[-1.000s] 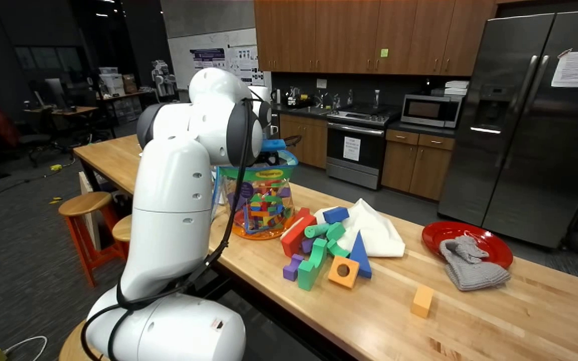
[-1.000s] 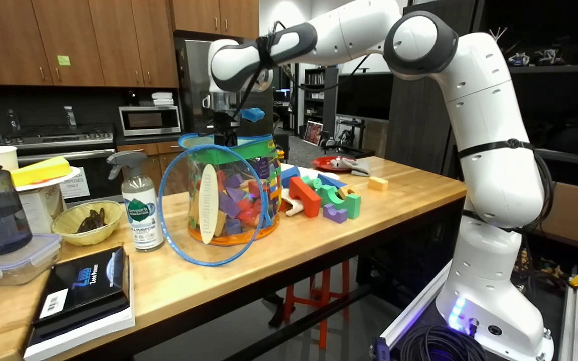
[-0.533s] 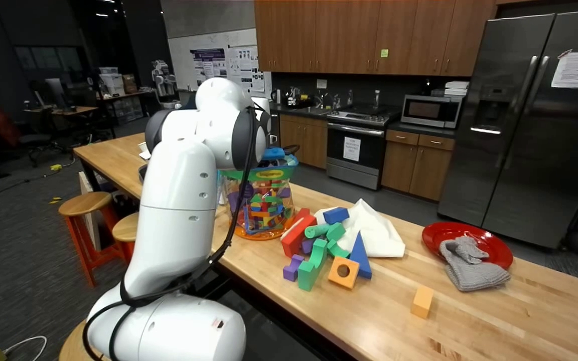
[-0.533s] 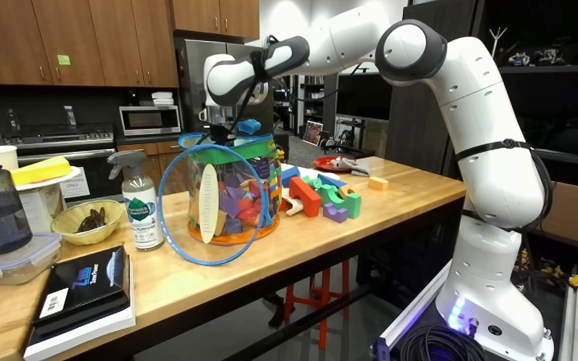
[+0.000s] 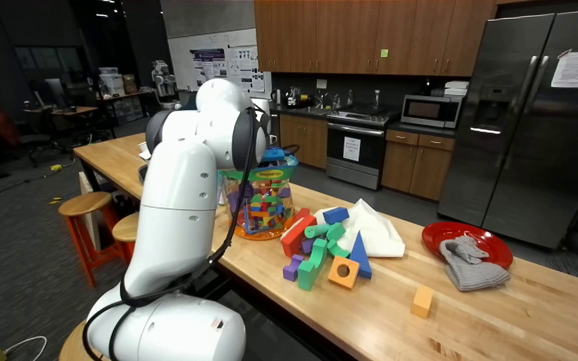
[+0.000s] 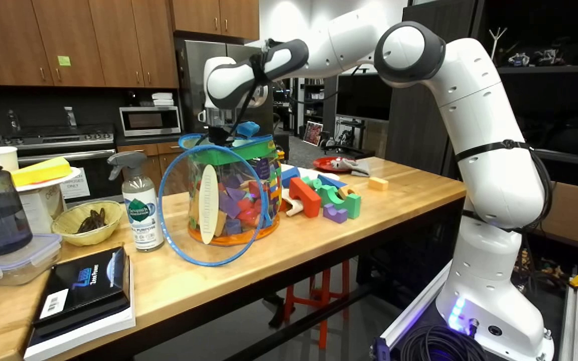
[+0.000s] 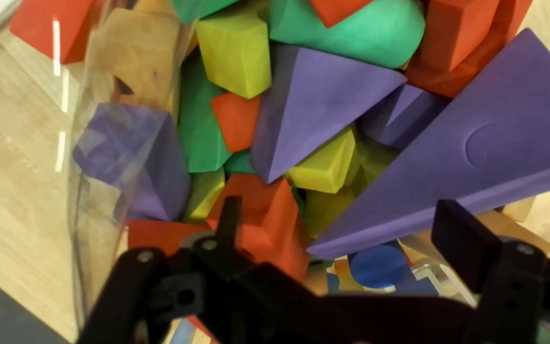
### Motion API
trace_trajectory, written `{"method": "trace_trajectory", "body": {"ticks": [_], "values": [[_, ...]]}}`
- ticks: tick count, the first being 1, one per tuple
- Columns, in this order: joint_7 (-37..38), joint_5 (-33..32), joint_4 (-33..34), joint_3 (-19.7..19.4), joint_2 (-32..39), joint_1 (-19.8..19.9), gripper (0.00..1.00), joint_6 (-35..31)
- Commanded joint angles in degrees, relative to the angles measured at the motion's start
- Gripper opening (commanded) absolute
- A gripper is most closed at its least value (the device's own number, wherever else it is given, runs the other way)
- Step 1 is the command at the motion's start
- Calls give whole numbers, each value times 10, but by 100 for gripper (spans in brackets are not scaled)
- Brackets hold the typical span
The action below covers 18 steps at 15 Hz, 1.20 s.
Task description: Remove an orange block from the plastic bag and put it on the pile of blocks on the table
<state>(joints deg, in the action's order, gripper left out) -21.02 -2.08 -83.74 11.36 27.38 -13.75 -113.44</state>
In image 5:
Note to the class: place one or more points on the orange block with round hole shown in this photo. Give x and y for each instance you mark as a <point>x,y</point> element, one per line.
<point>342,272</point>

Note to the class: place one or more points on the stainless steel oven range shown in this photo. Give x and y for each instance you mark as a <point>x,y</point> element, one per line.
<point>361,152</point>

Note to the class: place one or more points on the stainless steel refrigerator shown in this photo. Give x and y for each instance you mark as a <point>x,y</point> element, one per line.
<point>522,133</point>

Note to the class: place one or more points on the brown wooden base cabinet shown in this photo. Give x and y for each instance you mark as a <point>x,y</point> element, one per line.
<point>306,142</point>
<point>422,161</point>

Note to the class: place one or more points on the purple wooden block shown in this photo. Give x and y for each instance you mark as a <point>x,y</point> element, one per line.
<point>292,270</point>

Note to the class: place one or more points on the wooden stool with red legs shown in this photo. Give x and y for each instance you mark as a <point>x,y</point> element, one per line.
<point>128,228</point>
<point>85,204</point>

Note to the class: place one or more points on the round wooden stool seat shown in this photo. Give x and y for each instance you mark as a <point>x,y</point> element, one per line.
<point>72,352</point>

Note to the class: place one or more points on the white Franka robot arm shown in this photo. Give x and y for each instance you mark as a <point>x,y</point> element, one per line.
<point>176,202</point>

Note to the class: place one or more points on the green sticky note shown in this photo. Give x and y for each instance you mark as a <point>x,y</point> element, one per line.
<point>385,51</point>

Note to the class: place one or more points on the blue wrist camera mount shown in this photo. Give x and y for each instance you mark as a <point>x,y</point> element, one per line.
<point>278,157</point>

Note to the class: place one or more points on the white folded towels stack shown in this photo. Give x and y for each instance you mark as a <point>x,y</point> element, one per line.
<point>456,87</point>

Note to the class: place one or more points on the whiteboard with posters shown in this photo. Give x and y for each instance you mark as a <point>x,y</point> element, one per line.
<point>216,62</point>

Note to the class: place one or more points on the brown wooden wall cabinets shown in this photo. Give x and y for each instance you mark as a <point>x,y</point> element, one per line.
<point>371,33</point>

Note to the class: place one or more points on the grey folded cloth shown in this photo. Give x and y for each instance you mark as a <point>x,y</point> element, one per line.
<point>473,268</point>

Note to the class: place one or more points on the small orange cube block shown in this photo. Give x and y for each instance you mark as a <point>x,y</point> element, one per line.
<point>422,301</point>

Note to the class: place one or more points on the silver microwave oven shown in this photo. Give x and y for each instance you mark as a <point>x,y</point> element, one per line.
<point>431,112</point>

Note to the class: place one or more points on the blue rectangular foam block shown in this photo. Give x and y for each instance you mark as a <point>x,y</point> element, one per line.
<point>336,215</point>

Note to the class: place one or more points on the blue triangle foam block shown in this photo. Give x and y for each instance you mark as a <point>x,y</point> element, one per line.
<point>361,258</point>

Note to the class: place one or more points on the clear bin of toys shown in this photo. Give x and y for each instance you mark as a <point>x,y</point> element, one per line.
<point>266,204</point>

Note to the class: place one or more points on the red plate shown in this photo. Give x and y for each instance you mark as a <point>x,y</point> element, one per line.
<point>450,231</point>

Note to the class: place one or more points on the green wooden block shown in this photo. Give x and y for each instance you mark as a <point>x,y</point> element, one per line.
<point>323,231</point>

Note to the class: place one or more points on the small purple foam block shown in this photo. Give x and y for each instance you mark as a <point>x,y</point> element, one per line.
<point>306,246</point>

